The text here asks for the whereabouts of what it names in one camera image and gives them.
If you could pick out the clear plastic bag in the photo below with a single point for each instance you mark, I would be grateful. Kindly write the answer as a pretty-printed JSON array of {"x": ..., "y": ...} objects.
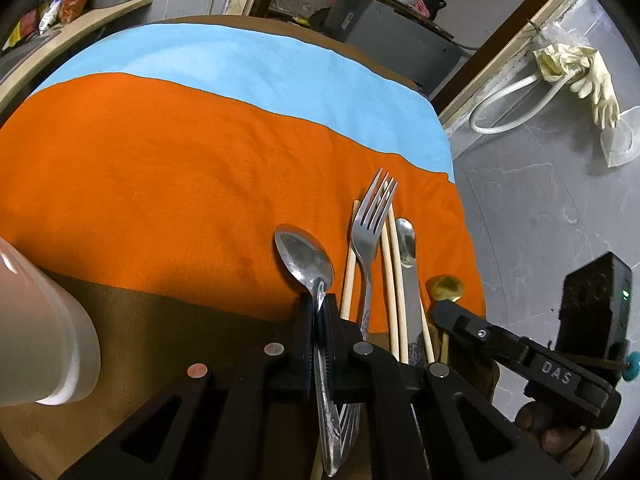
[{"x": 620, "y": 145}]

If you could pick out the large silver spoon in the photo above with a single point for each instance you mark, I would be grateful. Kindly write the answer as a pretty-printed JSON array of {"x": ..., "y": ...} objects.
[{"x": 302, "y": 255}]

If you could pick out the wooden door frame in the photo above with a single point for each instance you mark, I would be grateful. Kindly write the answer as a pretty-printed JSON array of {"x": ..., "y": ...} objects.
[{"x": 500, "y": 45}]

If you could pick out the cream rubber gloves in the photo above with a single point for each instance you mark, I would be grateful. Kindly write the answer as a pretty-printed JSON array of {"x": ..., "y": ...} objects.
[{"x": 597, "y": 80}]

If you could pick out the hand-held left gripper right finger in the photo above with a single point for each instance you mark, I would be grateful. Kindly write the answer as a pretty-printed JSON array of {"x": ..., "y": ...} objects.
[{"x": 331, "y": 360}]

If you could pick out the small gold spoon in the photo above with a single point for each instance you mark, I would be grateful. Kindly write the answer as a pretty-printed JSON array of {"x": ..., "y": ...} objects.
[{"x": 445, "y": 287}]

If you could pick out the silver fork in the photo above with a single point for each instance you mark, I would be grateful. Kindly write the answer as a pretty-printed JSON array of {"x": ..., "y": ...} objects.
[
  {"x": 366, "y": 240},
  {"x": 350, "y": 430}
]

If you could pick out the wooden chopstick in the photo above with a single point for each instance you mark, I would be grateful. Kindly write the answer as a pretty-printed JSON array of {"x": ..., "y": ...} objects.
[
  {"x": 349, "y": 270},
  {"x": 388, "y": 285},
  {"x": 427, "y": 335},
  {"x": 398, "y": 285}
]

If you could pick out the orange and blue tablecloth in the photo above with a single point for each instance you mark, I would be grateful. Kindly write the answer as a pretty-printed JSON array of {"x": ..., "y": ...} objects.
[{"x": 175, "y": 320}]

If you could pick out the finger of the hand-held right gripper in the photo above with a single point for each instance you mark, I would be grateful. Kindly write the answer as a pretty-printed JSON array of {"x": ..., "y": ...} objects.
[{"x": 475, "y": 332}]

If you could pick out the curved wooden shelf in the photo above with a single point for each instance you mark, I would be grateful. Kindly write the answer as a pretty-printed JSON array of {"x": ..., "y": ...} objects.
[{"x": 75, "y": 30}]

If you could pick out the person's right hand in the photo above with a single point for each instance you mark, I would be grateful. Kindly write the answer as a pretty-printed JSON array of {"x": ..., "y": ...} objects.
[{"x": 550, "y": 435}]

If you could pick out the orange cloth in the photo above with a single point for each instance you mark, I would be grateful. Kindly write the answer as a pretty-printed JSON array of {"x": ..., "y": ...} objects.
[{"x": 175, "y": 175}]

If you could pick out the grey metal box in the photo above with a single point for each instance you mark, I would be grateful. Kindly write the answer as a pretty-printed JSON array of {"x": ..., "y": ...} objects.
[{"x": 395, "y": 35}]

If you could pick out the row of sauce bottles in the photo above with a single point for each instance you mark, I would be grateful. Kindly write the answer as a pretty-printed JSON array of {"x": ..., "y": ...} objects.
[{"x": 30, "y": 15}]

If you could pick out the light blue cloth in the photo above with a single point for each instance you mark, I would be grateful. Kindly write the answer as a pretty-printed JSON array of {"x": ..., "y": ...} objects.
[{"x": 250, "y": 65}]

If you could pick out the silver table knife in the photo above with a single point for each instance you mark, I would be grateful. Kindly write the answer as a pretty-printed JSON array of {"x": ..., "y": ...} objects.
[{"x": 411, "y": 280}]

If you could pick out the white plastic cup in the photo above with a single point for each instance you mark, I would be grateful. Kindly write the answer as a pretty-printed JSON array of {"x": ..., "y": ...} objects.
[{"x": 45, "y": 340}]

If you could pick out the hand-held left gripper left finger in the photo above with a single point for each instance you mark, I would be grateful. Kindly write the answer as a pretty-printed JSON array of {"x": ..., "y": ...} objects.
[{"x": 305, "y": 360}]

